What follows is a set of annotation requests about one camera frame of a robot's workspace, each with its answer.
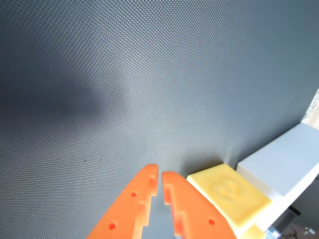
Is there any yellow foam block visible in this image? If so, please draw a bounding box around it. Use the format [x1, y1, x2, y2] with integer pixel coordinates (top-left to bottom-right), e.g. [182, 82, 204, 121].
[186, 163, 273, 229]

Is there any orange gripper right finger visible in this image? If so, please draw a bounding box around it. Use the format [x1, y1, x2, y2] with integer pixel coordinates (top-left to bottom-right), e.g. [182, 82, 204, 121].
[161, 171, 238, 239]

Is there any dark grey table mat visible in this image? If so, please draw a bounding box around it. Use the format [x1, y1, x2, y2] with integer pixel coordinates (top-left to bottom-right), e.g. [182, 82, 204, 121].
[0, 0, 319, 239]

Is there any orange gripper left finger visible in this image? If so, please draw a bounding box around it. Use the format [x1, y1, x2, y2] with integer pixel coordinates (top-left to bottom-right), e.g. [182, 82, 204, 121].
[86, 163, 159, 239]

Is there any white open box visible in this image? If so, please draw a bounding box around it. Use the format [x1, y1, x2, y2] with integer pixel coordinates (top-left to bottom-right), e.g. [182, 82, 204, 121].
[235, 122, 319, 234]

